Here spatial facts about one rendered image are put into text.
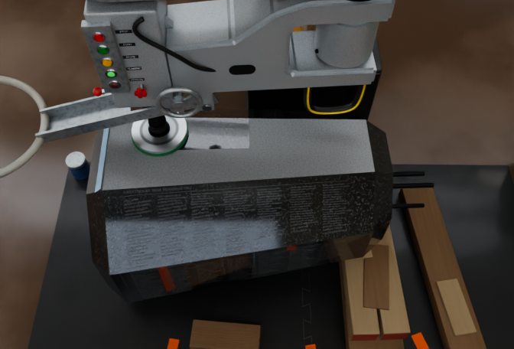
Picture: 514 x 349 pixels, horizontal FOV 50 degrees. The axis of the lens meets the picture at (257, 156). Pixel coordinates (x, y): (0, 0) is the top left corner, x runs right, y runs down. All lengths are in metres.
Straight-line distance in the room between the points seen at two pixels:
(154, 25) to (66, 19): 2.38
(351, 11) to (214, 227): 0.95
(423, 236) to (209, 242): 1.17
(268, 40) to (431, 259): 1.53
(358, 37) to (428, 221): 1.40
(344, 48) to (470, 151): 1.70
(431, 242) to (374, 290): 0.46
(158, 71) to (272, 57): 0.35
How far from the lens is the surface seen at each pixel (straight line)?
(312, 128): 2.17
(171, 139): 2.12
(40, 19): 4.01
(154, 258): 2.15
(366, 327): 2.50
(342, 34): 1.70
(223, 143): 2.12
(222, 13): 1.75
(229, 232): 2.09
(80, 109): 2.18
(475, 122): 3.43
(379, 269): 2.59
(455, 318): 2.72
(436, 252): 2.83
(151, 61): 1.70
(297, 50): 1.85
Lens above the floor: 2.58
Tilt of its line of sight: 57 degrees down
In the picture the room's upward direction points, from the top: straight up
